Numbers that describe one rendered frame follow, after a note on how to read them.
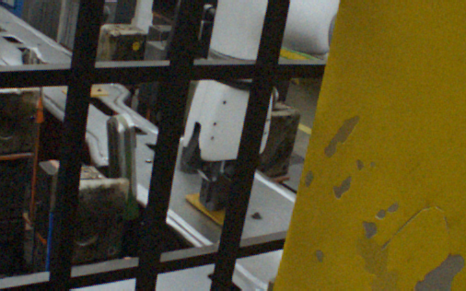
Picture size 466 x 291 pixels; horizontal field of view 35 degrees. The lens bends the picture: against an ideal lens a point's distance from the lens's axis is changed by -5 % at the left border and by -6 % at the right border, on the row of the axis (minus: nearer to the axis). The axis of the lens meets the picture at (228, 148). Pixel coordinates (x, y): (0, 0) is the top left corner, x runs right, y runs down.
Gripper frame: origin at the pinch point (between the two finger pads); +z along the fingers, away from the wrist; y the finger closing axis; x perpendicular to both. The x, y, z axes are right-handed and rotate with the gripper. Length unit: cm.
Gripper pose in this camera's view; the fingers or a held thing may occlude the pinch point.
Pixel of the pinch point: (217, 191)
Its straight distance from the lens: 100.2
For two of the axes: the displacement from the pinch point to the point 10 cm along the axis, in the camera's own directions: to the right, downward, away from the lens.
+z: -1.8, 9.2, 3.4
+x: 5.9, 3.8, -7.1
